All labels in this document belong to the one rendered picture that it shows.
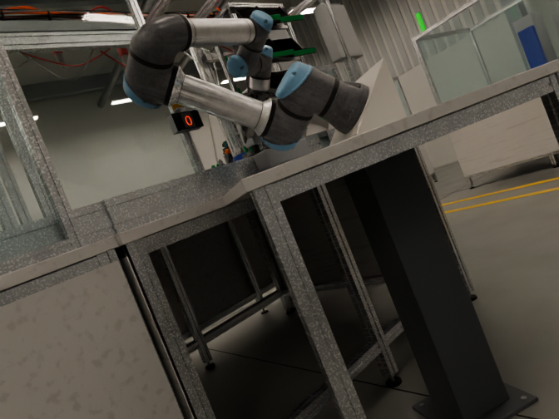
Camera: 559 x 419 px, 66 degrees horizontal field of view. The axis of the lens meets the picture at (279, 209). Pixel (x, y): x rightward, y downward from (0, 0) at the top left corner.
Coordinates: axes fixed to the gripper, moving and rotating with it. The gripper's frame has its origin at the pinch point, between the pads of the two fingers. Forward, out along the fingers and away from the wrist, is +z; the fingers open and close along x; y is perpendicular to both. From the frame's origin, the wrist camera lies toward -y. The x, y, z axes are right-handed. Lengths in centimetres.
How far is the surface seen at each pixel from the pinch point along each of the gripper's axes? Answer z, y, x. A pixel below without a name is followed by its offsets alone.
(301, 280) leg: -5, 74, -54
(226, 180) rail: 0.5, 22.0, -31.3
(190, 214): 0, 32, -53
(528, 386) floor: 39, 119, 6
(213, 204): 0, 32, -45
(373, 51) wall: 129, -513, 920
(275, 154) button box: -5.9, 25.7, -13.3
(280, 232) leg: -13, 67, -55
